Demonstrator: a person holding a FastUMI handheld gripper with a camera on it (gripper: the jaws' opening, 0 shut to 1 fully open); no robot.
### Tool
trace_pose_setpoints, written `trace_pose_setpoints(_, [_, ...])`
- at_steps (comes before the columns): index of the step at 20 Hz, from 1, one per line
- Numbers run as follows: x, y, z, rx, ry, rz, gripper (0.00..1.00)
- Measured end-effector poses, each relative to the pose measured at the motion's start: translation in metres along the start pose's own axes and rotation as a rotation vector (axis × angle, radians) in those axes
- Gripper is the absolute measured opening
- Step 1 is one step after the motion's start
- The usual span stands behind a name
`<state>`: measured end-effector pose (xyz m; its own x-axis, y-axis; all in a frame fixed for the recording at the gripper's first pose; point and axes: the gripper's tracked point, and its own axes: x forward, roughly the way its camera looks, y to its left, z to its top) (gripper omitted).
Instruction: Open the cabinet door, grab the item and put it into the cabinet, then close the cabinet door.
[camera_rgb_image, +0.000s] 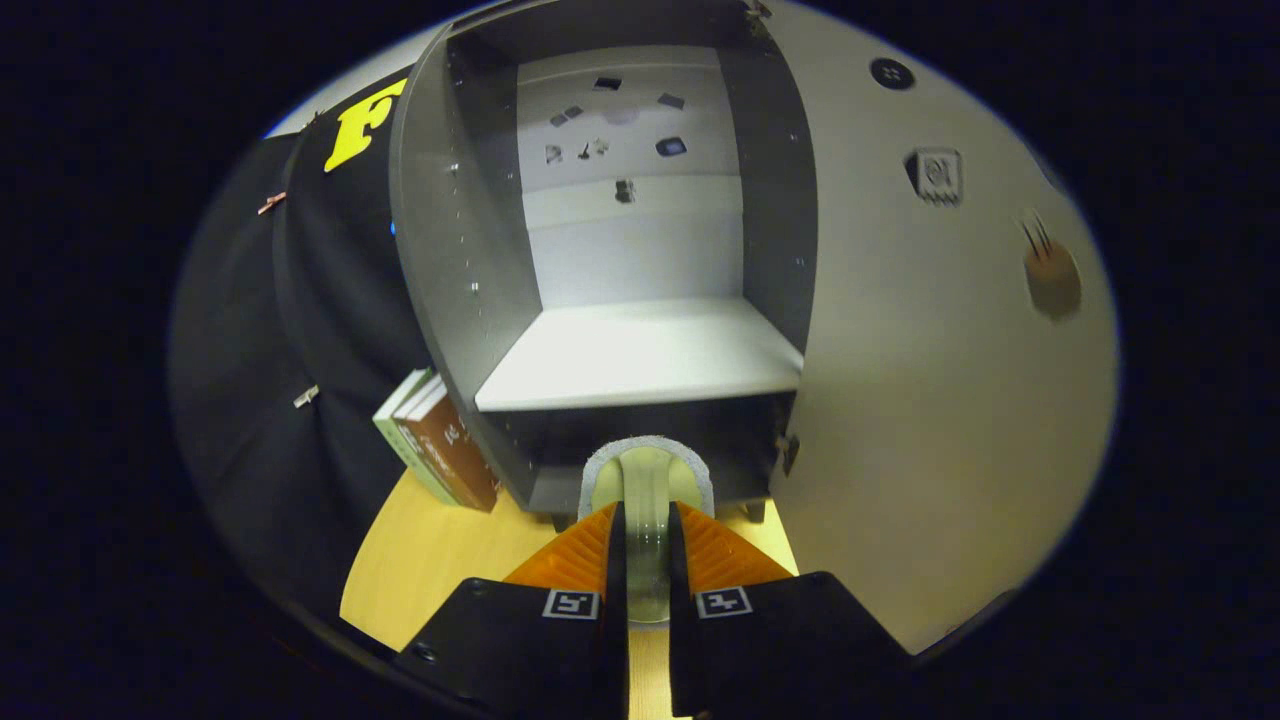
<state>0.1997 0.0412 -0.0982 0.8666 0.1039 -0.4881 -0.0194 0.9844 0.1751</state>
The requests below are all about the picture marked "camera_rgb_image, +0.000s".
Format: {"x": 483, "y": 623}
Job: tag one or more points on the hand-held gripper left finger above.
{"x": 615, "y": 650}

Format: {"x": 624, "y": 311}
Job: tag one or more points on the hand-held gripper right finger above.
{"x": 683, "y": 650}

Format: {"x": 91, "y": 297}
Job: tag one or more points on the beige cabinet door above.
{"x": 930, "y": 400}

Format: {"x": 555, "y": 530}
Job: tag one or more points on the white cabinet shelf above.
{"x": 640, "y": 350}

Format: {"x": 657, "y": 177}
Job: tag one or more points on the green book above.
{"x": 392, "y": 425}

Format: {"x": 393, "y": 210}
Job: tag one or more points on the olive brown book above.
{"x": 418, "y": 393}

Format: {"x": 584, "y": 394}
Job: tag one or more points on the silver clip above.
{"x": 306, "y": 397}

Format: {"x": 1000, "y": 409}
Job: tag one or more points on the black backdrop cloth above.
{"x": 240, "y": 350}

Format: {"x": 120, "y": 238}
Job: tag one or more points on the red clip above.
{"x": 271, "y": 204}

